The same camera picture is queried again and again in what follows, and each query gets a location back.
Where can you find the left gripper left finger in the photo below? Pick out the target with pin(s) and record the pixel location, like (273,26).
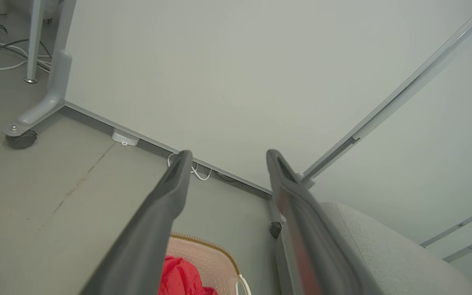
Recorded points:
(146,246)

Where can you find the beige laundry basket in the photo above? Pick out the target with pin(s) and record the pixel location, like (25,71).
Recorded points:
(213,260)

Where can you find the black caster wheel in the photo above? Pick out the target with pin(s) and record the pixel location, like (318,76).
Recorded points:
(275,230)
(21,140)

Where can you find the small white plastic box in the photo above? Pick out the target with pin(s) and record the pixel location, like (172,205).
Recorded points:
(124,137)

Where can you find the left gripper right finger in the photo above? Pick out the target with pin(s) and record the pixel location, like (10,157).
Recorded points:
(314,246)

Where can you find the red garment with white trim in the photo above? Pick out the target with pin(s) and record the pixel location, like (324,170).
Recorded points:
(180,278)

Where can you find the grey metal table leg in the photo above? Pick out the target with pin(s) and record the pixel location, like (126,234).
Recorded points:
(35,41)

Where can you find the grey upholstered ottoman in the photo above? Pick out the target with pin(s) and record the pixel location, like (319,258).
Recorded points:
(404,262)

